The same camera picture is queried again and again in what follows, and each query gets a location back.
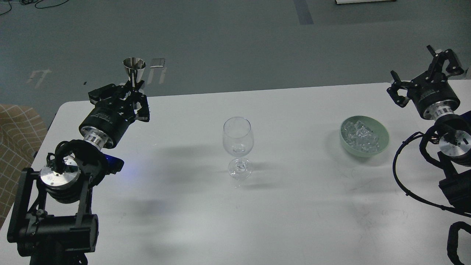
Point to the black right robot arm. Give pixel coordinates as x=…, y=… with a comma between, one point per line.
x=446, y=143

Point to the white board edge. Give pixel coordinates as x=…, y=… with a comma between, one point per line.
x=342, y=2

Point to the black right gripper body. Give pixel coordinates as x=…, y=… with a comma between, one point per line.
x=426, y=91

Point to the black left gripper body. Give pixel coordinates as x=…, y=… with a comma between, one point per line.
x=108, y=121

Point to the clear wine glass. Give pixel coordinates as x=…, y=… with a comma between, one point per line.
x=238, y=141

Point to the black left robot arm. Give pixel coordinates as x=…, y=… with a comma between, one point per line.
x=52, y=221

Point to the green bowl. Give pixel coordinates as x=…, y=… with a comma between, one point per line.
x=376, y=126

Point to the clear ice cubes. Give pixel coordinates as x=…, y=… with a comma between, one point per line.
x=359, y=136

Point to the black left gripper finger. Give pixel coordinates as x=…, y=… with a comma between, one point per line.
x=110, y=95
x=135, y=103

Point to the steel cocktail jigger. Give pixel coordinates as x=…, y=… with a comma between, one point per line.
x=134, y=68

